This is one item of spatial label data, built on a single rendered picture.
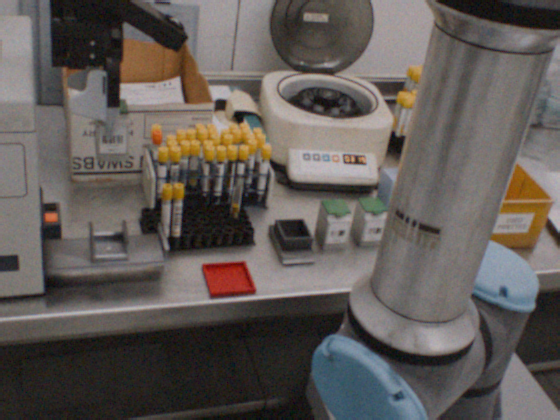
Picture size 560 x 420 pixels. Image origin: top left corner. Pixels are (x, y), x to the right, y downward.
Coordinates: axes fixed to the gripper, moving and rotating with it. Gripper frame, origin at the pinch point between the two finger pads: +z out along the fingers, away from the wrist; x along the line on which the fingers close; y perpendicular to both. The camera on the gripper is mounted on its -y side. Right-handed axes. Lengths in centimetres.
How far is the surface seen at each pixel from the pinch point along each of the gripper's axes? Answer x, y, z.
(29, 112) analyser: 4.6, 9.8, -3.4
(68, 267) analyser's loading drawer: 3.4, 5.9, 20.7
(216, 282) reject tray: 4.1, -14.9, 24.5
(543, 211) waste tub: 0, -71, 17
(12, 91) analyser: 3.2, 11.6, -5.4
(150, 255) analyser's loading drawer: 1.7, -5.4, 20.6
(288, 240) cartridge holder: -1.1, -27.0, 21.3
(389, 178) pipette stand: -8.4, -45.7, 15.0
